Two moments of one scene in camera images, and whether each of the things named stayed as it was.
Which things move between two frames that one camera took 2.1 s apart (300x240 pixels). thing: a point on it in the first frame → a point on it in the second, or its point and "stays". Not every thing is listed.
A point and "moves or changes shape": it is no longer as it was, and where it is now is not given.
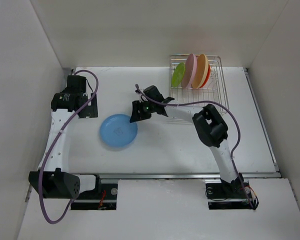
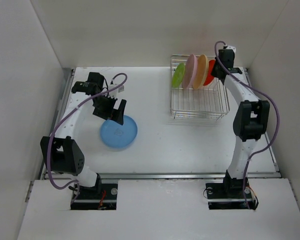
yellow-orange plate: [200, 72] stays
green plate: [178, 75] stays
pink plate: [189, 71] stays
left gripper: [90, 111] → [115, 115]
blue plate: [116, 130] stays
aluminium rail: [101, 177] stays
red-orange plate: [208, 77] moves or changes shape
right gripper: [137, 105] → [214, 73]
